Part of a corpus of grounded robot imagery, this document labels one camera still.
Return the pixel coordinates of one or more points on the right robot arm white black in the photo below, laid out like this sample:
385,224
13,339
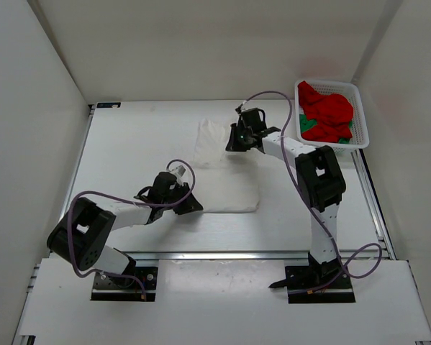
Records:
318,178

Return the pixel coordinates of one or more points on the aluminium table rail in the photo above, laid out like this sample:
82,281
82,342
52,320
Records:
223,256

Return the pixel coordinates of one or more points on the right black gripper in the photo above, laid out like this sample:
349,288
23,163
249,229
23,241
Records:
234,146

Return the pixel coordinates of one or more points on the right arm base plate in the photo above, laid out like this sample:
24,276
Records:
316,284

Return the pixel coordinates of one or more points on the white t shirt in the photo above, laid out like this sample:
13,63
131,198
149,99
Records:
226,182

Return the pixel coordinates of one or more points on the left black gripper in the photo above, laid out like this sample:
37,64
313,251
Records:
190,204

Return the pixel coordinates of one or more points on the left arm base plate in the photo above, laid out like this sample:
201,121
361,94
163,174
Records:
106,288

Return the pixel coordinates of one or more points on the dark table label sticker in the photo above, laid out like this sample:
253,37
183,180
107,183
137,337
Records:
108,105

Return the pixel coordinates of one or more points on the green t shirt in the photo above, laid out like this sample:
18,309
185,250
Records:
319,135

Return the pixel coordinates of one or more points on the white plastic basket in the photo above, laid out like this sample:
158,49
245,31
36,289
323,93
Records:
359,130

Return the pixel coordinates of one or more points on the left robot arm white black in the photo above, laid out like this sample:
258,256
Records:
80,236

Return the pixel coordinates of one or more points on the red t shirt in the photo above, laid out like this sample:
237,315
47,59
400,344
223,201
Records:
332,112

